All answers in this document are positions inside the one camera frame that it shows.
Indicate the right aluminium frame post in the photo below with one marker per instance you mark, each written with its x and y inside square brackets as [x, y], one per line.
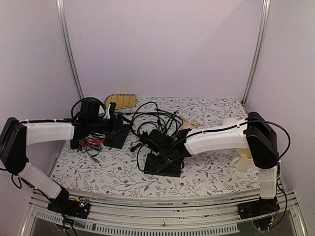
[258, 47]

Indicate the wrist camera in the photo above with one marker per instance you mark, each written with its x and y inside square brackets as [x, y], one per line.
[89, 110]
[155, 141]

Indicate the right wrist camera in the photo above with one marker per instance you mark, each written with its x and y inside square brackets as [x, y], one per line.
[155, 141]

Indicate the white ceramic bowl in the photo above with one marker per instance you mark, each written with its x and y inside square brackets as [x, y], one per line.
[229, 123]

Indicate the white floral table mat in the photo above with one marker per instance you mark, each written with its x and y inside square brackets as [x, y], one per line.
[114, 171]

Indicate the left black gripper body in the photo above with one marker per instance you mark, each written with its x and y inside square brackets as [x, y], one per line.
[109, 128]

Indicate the cream ceramic mug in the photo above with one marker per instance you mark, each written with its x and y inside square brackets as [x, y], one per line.
[242, 159]

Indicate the black power adapter box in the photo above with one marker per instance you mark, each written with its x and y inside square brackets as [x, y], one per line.
[117, 138]

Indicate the aluminium frame post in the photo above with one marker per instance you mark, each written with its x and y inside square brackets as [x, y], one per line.
[258, 47]
[68, 48]

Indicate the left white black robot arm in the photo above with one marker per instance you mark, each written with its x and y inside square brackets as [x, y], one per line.
[93, 125]

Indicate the aluminium front rail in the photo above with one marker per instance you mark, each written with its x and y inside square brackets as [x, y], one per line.
[213, 215]

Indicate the woven bamboo tray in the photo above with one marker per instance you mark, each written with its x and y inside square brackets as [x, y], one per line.
[123, 100]

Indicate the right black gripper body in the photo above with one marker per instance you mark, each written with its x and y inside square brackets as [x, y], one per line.
[165, 162]

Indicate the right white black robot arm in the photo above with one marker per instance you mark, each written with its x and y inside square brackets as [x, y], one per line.
[253, 133]

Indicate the black network switch box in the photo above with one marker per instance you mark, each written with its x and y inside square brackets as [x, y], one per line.
[151, 167]

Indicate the left aluminium frame post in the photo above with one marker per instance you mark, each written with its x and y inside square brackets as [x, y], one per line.
[68, 48]

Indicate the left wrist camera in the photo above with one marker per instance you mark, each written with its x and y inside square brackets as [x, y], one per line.
[89, 110]

